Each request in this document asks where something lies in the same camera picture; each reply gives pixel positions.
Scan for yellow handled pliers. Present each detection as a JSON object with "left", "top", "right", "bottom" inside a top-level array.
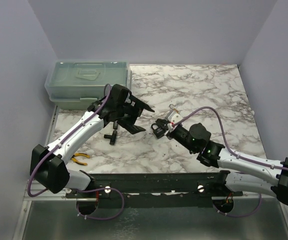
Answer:
[{"left": 70, "top": 152, "right": 91, "bottom": 167}]

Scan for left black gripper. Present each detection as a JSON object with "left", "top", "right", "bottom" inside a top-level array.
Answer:
[{"left": 116, "top": 95, "right": 153, "bottom": 134}]

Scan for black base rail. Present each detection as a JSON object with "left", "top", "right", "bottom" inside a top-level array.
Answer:
[{"left": 83, "top": 171, "right": 244, "bottom": 210}]

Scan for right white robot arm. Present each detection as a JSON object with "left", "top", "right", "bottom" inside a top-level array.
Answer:
[{"left": 151, "top": 119, "right": 288, "bottom": 206}]

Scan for aluminium extrusion rail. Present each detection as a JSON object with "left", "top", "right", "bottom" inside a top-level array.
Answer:
[{"left": 23, "top": 181, "right": 81, "bottom": 202}]

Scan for black padlock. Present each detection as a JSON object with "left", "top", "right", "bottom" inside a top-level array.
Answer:
[{"left": 151, "top": 118, "right": 168, "bottom": 139}]

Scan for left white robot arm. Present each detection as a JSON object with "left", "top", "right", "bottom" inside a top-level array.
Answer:
[{"left": 27, "top": 84, "right": 153, "bottom": 198}]

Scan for green translucent plastic toolbox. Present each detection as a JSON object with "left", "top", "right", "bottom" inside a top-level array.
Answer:
[{"left": 44, "top": 59, "right": 132, "bottom": 110}]

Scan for brass padlock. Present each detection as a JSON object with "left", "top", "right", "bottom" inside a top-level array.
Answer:
[{"left": 169, "top": 104, "right": 179, "bottom": 116}]

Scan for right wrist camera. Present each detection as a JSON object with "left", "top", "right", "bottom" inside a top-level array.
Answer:
[{"left": 166, "top": 110, "right": 183, "bottom": 132}]

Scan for black socket tool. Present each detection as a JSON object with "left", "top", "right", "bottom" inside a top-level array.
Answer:
[{"left": 104, "top": 121, "right": 118, "bottom": 146}]

